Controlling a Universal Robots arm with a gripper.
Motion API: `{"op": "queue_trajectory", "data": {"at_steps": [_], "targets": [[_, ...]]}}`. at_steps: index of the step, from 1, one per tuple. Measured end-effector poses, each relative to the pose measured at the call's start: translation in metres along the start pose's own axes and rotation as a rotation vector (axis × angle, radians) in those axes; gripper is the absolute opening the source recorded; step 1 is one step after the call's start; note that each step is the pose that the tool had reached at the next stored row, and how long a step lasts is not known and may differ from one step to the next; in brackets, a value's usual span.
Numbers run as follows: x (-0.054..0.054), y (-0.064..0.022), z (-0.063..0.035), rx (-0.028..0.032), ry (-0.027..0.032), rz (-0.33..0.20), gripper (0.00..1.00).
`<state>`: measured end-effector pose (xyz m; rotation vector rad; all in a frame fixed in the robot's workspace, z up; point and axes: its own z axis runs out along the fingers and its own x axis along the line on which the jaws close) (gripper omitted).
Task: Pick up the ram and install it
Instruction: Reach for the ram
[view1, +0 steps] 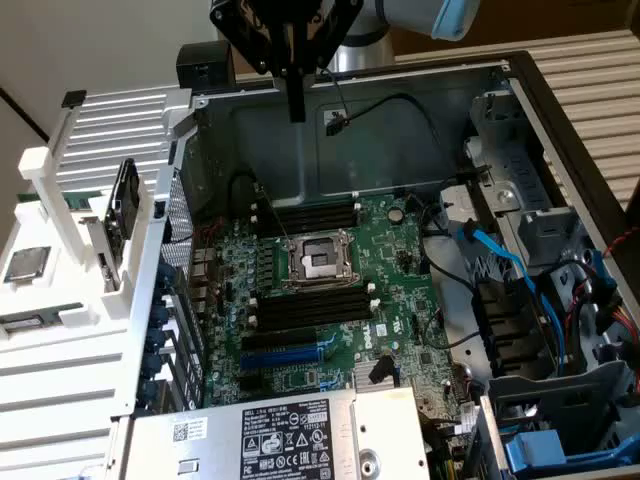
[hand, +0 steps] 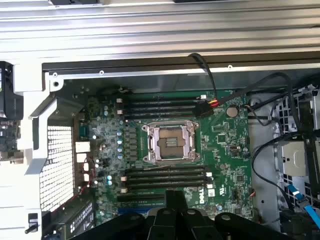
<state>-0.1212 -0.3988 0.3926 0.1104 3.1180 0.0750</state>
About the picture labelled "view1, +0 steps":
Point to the silver CPU chip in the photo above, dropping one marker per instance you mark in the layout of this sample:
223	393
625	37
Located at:
27	264

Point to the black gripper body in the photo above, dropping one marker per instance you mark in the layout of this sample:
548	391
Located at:
285	10

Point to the metal CPU socket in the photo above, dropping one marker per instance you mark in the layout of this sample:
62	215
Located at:
320	260

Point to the silver coin battery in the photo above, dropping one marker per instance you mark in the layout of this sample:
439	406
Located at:
396	215

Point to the thin metal locking lever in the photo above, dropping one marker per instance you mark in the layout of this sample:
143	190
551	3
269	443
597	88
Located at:
274	215

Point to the short black expansion slot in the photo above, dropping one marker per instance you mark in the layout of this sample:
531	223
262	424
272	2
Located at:
250	383

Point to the grey open PC case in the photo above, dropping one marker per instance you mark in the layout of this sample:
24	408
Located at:
400	150

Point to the green motherboard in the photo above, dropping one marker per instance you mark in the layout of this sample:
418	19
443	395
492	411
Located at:
390	290

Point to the white plastic parts rack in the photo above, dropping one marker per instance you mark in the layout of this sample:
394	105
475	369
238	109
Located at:
115	310

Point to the blue card latch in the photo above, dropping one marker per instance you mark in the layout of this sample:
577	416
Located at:
151	366
160	312
147	392
156	340
166	274

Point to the printed brown cardboard box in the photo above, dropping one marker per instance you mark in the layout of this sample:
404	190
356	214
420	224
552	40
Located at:
250	62

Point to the card with metal bracket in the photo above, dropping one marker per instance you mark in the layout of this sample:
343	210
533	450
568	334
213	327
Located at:
106	270

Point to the grey metal disk bay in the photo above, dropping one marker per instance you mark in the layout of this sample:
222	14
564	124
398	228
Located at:
550	390
520	170

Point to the black plastic disk bracket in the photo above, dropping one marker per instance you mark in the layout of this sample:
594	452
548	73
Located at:
505	320

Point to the black white power supply label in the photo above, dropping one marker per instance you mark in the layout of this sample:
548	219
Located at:
280	440

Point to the black box device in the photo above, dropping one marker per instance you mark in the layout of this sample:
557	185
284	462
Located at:
200	65

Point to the green RAM stick white label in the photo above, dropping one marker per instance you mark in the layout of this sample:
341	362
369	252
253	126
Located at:
22	324

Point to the plain brown cardboard box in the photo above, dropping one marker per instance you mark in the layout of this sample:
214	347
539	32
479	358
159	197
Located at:
525	20

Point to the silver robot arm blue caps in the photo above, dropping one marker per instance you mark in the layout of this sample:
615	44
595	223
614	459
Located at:
360	50

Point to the blue plastic disk caddy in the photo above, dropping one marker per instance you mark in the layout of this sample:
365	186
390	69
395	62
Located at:
535	447

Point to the blue expansion slot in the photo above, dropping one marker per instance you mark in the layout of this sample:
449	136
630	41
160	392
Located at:
280	356

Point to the silver finned heatsink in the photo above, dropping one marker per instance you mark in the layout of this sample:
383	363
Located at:
362	375

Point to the black plug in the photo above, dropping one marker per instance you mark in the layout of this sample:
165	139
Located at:
382	367

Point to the long black expansion slot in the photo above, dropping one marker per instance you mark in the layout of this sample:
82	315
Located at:
280	340

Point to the black rack post cap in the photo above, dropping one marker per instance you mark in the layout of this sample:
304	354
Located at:
73	98

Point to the silver power supply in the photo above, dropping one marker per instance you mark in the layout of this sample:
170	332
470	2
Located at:
210	450

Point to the black hard disk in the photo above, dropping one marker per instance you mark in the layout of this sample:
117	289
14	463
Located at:
125	200

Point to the metal rear port block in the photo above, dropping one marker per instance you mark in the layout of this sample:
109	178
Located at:
200	257
199	290

